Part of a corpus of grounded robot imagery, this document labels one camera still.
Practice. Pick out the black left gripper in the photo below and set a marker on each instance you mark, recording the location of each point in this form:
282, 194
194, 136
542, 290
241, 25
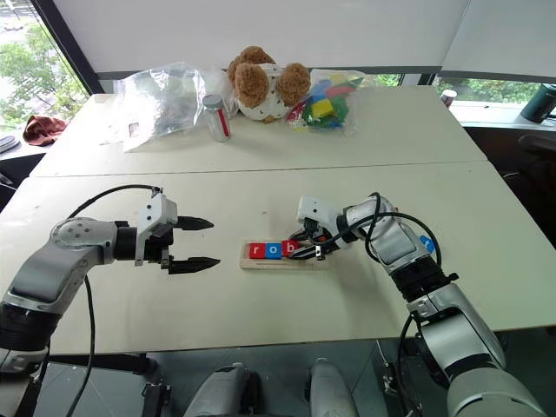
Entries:
158, 249

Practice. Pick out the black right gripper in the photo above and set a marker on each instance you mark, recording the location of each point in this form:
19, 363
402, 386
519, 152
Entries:
323, 241

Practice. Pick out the red letter b block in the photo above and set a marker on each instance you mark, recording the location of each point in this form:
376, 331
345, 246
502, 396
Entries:
289, 247

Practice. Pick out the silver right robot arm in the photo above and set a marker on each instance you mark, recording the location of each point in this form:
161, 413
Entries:
469, 339

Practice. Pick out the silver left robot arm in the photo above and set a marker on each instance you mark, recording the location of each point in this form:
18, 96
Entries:
43, 269

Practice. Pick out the blue letter o block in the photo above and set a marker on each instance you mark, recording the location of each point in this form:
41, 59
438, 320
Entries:
273, 250

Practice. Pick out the red letter r block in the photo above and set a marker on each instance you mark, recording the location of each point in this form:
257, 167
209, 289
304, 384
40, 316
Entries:
257, 250

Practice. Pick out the wooden tray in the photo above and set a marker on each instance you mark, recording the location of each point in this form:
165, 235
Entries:
260, 263

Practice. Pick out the bag of coloured blocks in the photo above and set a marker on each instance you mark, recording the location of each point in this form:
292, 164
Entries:
326, 104

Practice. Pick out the grey rounded robot leg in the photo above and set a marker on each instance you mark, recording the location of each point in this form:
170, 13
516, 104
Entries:
221, 393
330, 391

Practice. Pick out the clear bottle with grey cap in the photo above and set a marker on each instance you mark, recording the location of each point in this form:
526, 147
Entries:
217, 119

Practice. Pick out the clear plastic bag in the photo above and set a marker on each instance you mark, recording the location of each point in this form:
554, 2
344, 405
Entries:
160, 104

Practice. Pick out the brown and white plush toy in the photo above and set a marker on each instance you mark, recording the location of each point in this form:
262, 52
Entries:
260, 87

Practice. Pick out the dark red cloth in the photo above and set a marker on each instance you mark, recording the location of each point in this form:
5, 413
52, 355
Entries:
43, 129

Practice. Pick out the small paper cup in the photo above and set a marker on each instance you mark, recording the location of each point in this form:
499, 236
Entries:
448, 97

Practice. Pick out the wide white roller blind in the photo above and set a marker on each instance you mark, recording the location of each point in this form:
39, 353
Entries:
260, 26

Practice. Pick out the black chair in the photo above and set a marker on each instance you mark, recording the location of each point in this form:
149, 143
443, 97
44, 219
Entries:
538, 174

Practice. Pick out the dark green tumbler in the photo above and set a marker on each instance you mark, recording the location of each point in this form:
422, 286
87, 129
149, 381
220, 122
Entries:
538, 102

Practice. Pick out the narrow white roller blind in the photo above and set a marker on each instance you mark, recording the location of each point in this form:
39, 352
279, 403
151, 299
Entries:
504, 35

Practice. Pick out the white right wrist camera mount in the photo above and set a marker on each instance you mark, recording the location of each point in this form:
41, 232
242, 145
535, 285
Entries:
315, 208

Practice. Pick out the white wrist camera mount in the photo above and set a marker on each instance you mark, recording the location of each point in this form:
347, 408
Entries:
158, 213
315, 208

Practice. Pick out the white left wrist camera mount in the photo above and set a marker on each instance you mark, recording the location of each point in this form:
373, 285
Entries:
158, 213

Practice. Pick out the black table frame bar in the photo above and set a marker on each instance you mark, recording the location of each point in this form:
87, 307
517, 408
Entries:
100, 362

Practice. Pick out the black window frame post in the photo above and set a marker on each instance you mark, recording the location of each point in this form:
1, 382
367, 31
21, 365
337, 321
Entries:
65, 48

